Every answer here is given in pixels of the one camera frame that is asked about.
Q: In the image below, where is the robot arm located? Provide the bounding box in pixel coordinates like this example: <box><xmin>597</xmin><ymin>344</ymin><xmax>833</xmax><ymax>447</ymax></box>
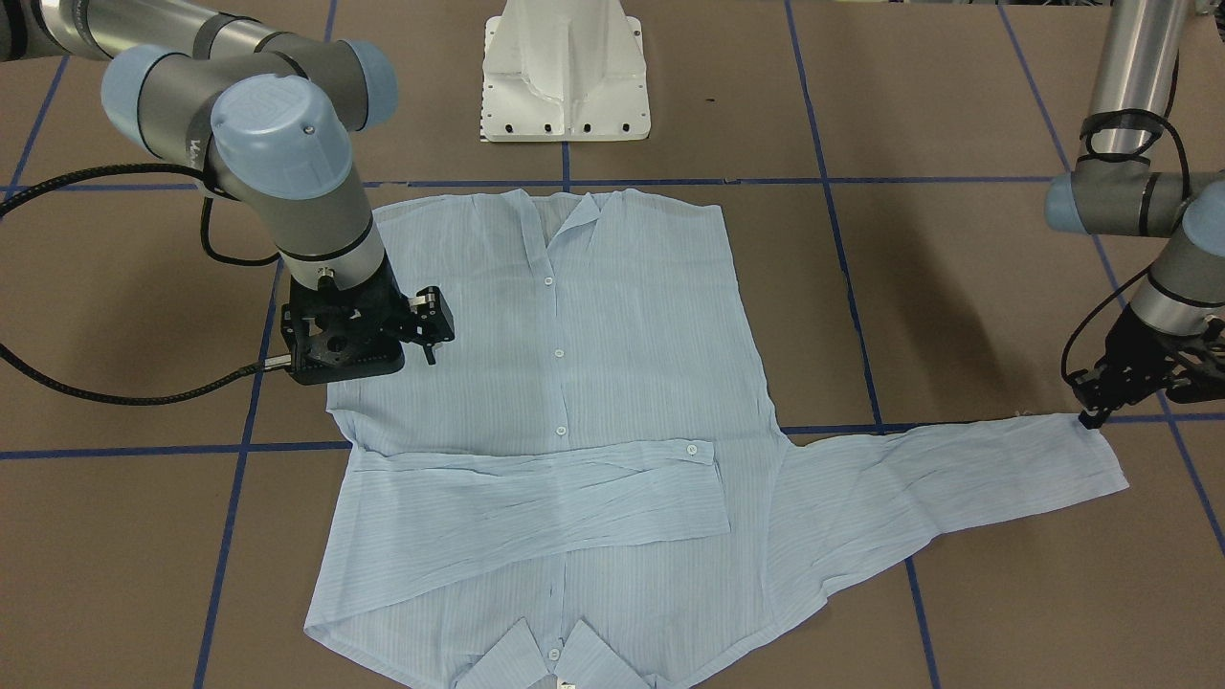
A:
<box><xmin>2</xmin><ymin>1</ymin><xmax>454</xmax><ymax>385</ymax></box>
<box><xmin>1045</xmin><ymin>1</ymin><xmax>1224</xmax><ymax>429</ymax></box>

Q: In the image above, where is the light blue button shirt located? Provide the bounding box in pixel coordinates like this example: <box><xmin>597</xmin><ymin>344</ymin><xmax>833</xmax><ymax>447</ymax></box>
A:
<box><xmin>303</xmin><ymin>190</ymin><xmax>1127</xmax><ymax>688</ymax></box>

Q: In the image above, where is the white camera mast base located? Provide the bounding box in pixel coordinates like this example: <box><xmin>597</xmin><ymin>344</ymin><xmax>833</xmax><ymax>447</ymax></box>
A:
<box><xmin>479</xmin><ymin>1</ymin><xmax>652</xmax><ymax>143</ymax></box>

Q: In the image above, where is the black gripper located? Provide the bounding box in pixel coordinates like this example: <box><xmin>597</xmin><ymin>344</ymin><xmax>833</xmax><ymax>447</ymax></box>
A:
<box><xmin>279</xmin><ymin>266</ymin><xmax>456</xmax><ymax>387</ymax></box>
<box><xmin>1065</xmin><ymin>308</ymin><xmax>1224</xmax><ymax>429</ymax></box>

